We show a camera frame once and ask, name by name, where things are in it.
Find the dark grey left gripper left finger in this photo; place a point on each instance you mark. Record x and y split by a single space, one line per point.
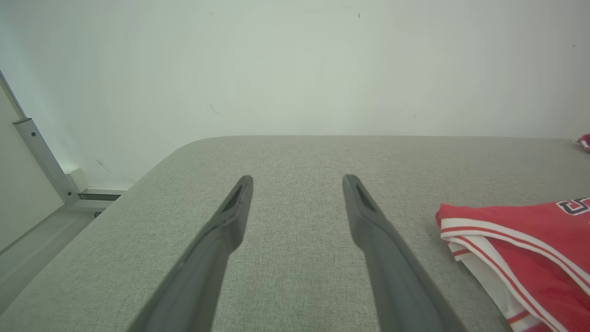
203 276

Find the dark wall baseboard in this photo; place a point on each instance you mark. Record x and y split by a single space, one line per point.
103 197

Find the grey metal frame rail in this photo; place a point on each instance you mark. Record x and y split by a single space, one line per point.
44 157

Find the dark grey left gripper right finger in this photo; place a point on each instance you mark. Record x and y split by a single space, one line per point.
396 276

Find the red jersey with white sleeves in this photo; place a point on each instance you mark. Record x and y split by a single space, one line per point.
544 258

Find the red shorts with white stripe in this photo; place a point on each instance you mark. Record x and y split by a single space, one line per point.
584 142

